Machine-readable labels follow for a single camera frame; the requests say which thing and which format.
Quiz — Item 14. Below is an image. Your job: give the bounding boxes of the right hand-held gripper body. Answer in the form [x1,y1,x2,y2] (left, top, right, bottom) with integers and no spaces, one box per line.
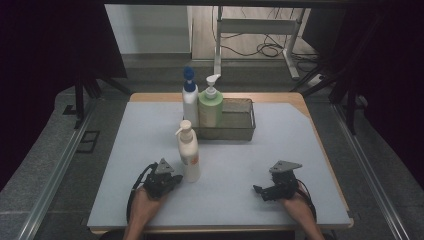
[266,160,303,202]

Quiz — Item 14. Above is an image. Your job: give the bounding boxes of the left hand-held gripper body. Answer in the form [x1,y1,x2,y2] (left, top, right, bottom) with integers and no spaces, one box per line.
[143,158,176,201]

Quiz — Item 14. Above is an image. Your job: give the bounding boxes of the cream ribbed pump bottle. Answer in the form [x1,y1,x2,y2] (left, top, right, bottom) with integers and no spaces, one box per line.
[174,119,202,184]

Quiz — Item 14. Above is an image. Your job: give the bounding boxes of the grey metal mesh basket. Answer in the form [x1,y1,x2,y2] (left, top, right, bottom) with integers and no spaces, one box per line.
[182,97,257,142]

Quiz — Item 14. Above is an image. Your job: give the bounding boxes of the green pump bottle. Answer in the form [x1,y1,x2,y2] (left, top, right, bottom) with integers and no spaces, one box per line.
[197,73,225,128]

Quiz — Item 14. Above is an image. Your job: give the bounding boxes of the white bottle with blue cap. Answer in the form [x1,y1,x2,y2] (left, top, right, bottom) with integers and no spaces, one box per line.
[181,65,200,128]

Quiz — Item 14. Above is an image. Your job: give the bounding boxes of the person's left hand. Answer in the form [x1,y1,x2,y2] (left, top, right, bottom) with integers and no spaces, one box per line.
[134,187,168,215]

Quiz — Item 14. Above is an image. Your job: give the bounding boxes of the person's right hand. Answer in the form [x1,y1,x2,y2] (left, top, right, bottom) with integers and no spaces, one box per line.
[280,187,313,217]

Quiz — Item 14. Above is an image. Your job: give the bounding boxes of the light grey table mat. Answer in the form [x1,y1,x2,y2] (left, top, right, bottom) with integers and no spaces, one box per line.
[87,101,353,229]

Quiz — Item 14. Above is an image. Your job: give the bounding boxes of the wooden table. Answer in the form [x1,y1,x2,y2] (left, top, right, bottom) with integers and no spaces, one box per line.
[89,92,355,235]

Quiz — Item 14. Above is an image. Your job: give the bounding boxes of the black metal stand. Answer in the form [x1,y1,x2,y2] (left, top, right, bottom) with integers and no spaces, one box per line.
[62,77,133,130]
[289,64,369,136]

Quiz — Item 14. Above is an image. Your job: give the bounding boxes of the dark curtain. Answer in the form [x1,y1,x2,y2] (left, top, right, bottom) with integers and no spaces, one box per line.
[301,0,424,189]
[0,0,128,193]

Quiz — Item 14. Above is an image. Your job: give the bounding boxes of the white panel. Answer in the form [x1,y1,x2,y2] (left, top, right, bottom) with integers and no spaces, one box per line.
[104,4,194,55]

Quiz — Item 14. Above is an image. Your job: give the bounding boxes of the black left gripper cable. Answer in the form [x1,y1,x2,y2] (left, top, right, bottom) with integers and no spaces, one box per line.
[125,162,158,224]

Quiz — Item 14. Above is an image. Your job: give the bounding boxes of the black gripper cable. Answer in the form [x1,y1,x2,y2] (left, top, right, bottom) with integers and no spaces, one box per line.
[295,179,318,223]
[125,162,158,224]

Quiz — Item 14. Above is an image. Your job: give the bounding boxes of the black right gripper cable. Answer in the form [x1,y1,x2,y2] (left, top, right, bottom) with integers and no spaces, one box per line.
[295,179,318,223]

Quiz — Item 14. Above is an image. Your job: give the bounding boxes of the aluminium rail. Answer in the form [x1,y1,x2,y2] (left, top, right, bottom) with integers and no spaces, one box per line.
[16,99,98,240]
[329,103,412,240]

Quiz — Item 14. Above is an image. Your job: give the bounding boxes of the black cables on floor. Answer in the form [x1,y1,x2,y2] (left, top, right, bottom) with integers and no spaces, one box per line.
[218,8,323,73]

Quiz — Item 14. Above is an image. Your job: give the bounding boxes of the white metal desk frame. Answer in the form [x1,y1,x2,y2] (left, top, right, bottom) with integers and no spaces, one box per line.
[213,5,306,81]

